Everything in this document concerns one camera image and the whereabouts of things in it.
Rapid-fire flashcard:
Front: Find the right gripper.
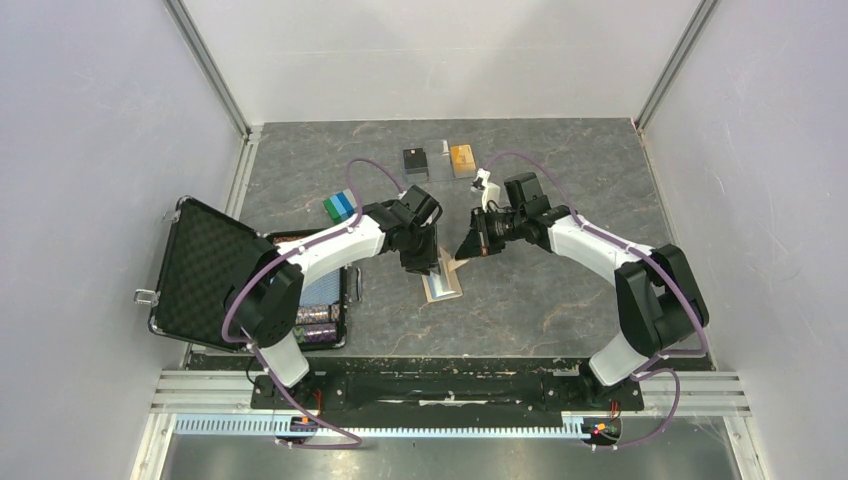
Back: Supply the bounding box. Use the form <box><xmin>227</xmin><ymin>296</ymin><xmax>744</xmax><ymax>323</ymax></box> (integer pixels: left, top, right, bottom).
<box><xmin>457</xmin><ymin>206</ymin><xmax>526</xmax><ymax>260</ymax></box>

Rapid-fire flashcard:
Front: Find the beige leather card holder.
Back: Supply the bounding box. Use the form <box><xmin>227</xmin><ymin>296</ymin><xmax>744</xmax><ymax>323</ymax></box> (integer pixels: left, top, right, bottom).
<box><xmin>422</xmin><ymin>247</ymin><xmax>469</xmax><ymax>303</ymax></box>

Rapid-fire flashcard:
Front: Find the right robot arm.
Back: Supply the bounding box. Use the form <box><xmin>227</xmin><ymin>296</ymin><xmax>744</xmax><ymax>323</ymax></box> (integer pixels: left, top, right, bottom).
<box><xmin>455</xmin><ymin>206</ymin><xmax>709</xmax><ymax>408</ymax></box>

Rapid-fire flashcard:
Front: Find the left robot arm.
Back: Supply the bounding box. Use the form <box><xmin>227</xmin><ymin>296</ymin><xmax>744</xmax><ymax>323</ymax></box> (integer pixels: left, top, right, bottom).
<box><xmin>221</xmin><ymin>195</ymin><xmax>443</xmax><ymax>408</ymax></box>

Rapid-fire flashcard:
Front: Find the clear acrylic card stand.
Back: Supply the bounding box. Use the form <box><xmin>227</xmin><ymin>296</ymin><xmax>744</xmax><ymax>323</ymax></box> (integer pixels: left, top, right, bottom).
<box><xmin>401</xmin><ymin>140</ymin><xmax>460</xmax><ymax>184</ymax></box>

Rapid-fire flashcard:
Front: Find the green blue grey block stack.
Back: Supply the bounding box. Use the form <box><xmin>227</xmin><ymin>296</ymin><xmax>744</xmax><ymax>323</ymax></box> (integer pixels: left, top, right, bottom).
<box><xmin>322</xmin><ymin>189</ymin><xmax>357</xmax><ymax>224</ymax></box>

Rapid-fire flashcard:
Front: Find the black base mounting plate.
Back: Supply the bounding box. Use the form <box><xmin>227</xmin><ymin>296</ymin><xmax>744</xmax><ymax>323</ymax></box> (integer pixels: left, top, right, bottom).
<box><xmin>287</xmin><ymin>368</ymin><xmax>645</xmax><ymax>413</ymax></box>

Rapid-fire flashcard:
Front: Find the black foam-lined case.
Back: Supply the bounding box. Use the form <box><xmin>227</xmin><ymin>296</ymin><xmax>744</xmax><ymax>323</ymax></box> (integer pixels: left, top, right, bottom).
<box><xmin>148</xmin><ymin>196</ymin><xmax>349</xmax><ymax>353</ymax></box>

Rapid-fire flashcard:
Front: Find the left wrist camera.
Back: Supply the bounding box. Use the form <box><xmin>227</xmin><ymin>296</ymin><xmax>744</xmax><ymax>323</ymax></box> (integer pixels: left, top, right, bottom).
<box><xmin>390</xmin><ymin>185</ymin><xmax>443</xmax><ymax>227</ymax></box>

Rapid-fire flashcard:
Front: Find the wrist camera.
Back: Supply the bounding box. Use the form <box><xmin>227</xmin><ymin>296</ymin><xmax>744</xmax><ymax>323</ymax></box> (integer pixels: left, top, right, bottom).
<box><xmin>471</xmin><ymin>169</ymin><xmax>545</xmax><ymax>212</ymax></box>
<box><xmin>390</xmin><ymin>185</ymin><xmax>443</xmax><ymax>227</ymax></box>

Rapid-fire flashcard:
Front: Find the chrome case handle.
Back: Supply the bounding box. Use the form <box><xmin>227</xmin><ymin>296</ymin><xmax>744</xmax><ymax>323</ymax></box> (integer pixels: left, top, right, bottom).
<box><xmin>354</xmin><ymin>267</ymin><xmax>363</xmax><ymax>302</ymax></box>

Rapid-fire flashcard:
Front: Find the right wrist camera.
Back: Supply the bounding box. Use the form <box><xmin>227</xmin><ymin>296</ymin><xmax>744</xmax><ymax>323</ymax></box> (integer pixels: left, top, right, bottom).
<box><xmin>471</xmin><ymin>169</ymin><xmax>545</xmax><ymax>212</ymax></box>

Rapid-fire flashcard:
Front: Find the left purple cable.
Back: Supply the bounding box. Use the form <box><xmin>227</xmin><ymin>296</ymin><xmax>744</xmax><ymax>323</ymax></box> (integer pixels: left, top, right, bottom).
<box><xmin>220</xmin><ymin>158</ymin><xmax>409</xmax><ymax>450</ymax></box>

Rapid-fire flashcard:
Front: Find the purple cable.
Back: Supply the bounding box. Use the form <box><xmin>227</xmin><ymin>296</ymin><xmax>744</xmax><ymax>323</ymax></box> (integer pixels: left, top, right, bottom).
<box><xmin>220</xmin><ymin>158</ymin><xmax>409</xmax><ymax>450</ymax></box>
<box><xmin>480</xmin><ymin>150</ymin><xmax>710</xmax><ymax>452</ymax></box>

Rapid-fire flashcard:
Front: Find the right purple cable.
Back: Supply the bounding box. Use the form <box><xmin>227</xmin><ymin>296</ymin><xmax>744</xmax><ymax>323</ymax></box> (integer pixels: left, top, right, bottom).
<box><xmin>480</xmin><ymin>150</ymin><xmax>710</xmax><ymax>452</ymax></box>

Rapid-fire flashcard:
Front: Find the white cable duct strip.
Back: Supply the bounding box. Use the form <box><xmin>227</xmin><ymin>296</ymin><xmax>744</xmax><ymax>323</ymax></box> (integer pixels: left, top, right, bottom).
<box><xmin>173</xmin><ymin>414</ymin><xmax>621</xmax><ymax>440</ymax></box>

